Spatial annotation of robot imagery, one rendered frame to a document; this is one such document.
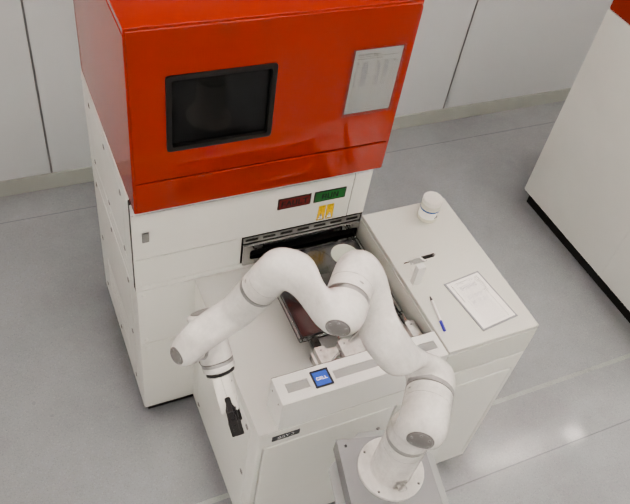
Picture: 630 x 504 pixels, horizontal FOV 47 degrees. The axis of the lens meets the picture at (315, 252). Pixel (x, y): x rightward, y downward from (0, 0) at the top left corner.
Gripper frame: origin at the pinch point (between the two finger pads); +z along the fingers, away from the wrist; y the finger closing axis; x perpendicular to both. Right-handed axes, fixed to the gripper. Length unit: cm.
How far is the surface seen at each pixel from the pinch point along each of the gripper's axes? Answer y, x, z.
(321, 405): -18.9, 23.7, 9.8
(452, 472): -90, 73, 85
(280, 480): -44, 5, 41
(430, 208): -64, 82, -29
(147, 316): -70, -23, -20
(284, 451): -30.3, 9.5, 25.3
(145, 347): -80, -29, -6
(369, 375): -19.0, 39.7, 5.4
